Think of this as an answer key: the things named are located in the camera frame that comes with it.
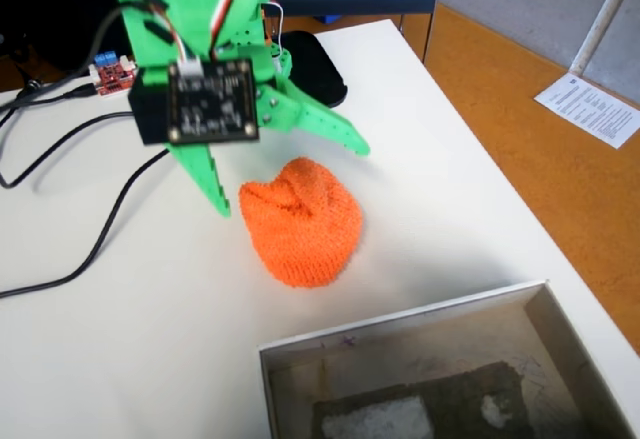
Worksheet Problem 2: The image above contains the white cardboard box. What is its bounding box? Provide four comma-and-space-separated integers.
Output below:
258, 278, 640, 439

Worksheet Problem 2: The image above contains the grey cable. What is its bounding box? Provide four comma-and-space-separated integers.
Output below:
14, 3, 124, 100

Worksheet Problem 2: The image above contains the thick black cable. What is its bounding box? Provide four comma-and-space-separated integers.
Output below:
0, 148, 171, 300

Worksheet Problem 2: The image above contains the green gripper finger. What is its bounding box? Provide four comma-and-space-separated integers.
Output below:
167, 142, 233, 219
256, 76, 372, 158

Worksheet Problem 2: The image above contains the white metal pole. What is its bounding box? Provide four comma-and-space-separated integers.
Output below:
569, 0, 640, 78

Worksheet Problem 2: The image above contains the orange fuzzy sock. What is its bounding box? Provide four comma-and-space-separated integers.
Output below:
238, 156, 365, 289

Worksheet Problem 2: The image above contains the thin black cable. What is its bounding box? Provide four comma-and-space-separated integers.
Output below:
0, 111, 137, 190

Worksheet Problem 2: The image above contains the red white black servo wire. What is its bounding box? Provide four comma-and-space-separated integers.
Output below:
167, 0, 246, 68

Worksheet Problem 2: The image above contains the small white foam piece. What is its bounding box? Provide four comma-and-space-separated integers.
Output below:
479, 395, 508, 429

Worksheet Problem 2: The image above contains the large white foam piece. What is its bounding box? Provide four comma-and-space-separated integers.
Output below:
321, 396, 435, 439

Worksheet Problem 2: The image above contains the black oval pad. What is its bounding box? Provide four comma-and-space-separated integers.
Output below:
278, 30, 349, 109

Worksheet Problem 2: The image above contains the red controller board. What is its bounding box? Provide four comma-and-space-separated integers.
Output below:
88, 51, 138, 98

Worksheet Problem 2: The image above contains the green gripper body with servo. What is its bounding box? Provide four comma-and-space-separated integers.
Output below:
112, 0, 242, 147

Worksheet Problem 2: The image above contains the printed paper sheet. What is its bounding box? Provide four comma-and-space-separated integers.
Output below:
533, 72, 640, 150

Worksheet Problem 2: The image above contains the black USB cable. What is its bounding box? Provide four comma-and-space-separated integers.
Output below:
0, 86, 96, 128

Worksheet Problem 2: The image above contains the black camera circuit board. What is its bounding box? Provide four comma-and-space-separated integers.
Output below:
167, 57, 262, 147

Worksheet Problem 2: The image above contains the brown mat piece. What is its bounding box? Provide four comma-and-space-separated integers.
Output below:
312, 362, 532, 439

